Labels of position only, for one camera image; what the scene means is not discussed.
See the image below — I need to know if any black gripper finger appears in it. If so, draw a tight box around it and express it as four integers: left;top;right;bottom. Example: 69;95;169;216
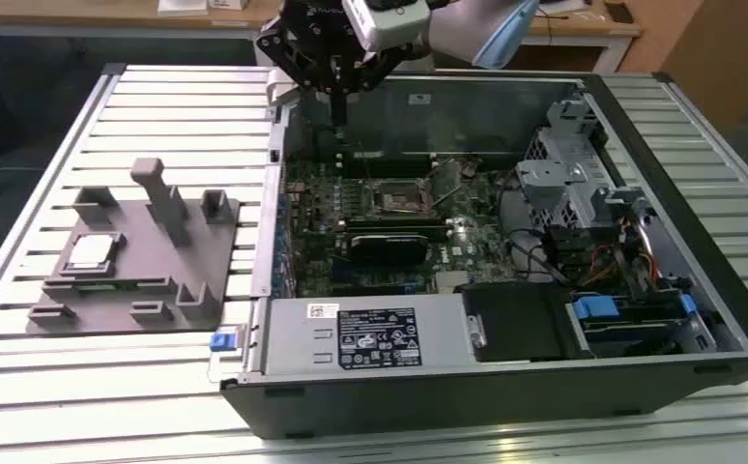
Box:
257;18;343;129
339;45;410;129

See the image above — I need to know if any metal socket cover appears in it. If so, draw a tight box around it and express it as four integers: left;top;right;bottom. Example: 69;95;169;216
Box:
422;157;467;208

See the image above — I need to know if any silver CPU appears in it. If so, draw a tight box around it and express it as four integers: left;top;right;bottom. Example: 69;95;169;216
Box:
66;234;123;268

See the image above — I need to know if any CPU socket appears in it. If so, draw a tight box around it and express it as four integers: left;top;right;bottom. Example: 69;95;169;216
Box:
365;178;446;218

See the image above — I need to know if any wooden desk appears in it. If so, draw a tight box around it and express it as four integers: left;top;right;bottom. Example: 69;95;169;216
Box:
0;0;647;73

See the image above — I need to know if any white paper box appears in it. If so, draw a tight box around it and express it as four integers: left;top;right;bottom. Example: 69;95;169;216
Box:
158;0;210;15

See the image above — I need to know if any metal drive cage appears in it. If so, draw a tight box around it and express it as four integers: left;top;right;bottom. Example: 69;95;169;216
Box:
513;99;615;229

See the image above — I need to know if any black graphics card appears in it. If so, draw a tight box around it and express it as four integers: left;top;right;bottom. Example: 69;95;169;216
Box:
346;233;433;266

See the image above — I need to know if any green motherboard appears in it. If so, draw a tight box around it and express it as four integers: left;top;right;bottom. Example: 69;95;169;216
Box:
275;155;526;299

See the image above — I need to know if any silver finned heat sink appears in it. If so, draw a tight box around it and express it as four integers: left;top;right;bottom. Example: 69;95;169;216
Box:
437;270;474;294

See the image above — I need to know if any long black expansion slot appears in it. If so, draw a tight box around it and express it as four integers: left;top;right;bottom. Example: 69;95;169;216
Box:
334;283;438;298

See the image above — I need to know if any grey parts rack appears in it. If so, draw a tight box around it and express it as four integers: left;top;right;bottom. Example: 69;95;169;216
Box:
25;157;246;335

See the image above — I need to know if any wooden cabinet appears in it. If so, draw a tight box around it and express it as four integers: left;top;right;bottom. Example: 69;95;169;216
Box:
618;0;748;132

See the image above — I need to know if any green RAM stick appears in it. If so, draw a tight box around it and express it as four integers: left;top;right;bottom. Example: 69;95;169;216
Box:
75;280;142;292

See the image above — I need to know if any black plastic shroud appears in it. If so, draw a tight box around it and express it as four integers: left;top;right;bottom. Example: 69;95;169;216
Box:
454;282;594;364

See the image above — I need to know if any grey power supply unit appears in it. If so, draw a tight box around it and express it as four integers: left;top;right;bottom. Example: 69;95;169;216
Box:
258;293;481;379

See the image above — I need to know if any blue disk carrier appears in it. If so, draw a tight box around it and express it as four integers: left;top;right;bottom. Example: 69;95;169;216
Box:
567;295;690;342

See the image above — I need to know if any black PC case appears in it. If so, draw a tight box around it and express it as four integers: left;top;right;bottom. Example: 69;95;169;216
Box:
218;62;748;442

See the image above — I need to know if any metal disk bay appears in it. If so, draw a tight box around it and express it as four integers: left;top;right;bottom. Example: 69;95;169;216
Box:
562;288;723;360

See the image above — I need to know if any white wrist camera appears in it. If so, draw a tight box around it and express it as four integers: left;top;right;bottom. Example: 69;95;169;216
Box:
339;0;433;53

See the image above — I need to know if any thick black data cable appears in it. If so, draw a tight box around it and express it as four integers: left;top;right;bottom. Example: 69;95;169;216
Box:
502;226;573;286

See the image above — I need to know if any yellow red wire bundle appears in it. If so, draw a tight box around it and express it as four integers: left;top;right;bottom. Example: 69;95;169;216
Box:
577;216;665;291

